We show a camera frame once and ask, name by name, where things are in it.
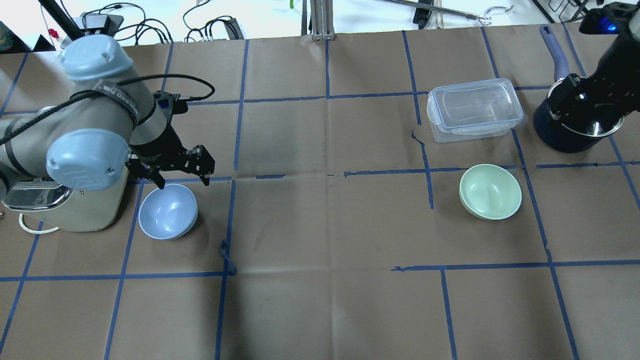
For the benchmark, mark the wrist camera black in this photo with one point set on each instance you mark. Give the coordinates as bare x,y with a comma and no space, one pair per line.
172,104

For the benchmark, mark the green bowl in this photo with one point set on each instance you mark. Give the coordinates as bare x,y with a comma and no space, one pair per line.
489,192

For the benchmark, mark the clear plastic container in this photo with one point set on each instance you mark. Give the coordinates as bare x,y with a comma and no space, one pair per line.
473,110

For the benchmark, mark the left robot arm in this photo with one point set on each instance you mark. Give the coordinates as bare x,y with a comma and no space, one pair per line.
111,122

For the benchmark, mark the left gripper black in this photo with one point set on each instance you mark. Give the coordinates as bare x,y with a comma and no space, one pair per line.
161,145

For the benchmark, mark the cream toaster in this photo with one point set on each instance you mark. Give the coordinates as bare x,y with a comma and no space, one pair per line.
68,209

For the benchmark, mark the aluminium frame post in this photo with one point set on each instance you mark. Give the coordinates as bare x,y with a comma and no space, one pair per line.
317,19

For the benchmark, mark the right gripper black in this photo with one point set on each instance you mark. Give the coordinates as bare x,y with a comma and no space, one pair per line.
606,67

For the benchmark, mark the blue bowl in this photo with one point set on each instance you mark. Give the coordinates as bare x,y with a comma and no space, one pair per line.
168,213

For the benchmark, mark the dark blue saucepan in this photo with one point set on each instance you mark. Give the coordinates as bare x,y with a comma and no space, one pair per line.
560,130

